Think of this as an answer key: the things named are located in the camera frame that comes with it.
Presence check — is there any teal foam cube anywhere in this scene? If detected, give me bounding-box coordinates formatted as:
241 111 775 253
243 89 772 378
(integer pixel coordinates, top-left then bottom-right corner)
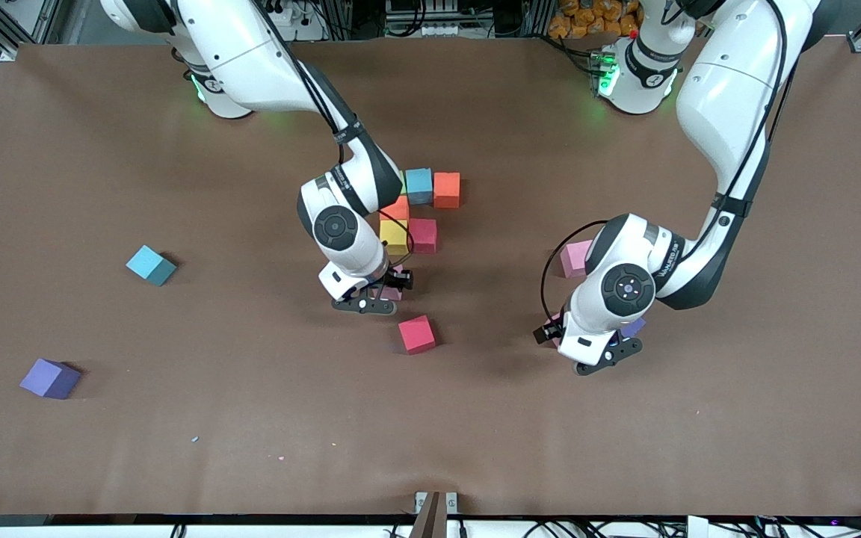
126 245 177 287
405 168 435 206

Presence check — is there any red foam cube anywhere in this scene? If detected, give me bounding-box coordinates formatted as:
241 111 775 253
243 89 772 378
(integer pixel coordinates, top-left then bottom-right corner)
398 315 437 355
408 217 439 255

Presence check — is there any brown table cover sheet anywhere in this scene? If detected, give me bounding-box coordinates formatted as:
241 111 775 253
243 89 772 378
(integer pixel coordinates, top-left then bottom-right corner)
0 36 861 518

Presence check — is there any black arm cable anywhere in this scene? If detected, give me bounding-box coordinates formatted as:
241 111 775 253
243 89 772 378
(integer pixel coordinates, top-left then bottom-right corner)
378 211 415 271
540 0 801 322

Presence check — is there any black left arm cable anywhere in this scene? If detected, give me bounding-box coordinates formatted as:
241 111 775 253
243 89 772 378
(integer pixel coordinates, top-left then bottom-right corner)
540 0 801 322

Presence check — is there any pile of orange items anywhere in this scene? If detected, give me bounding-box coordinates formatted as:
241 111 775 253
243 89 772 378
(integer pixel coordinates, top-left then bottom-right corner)
549 0 644 40

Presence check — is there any yellow foam cube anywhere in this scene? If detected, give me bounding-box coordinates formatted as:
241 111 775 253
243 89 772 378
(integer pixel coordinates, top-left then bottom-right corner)
380 220 410 256

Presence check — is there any metal bracket with wooden stick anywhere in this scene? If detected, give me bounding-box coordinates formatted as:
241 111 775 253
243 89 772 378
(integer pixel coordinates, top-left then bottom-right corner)
410 490 460 538

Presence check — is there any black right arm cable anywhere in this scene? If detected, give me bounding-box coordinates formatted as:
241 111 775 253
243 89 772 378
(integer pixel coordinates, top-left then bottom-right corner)
378 211 415 271

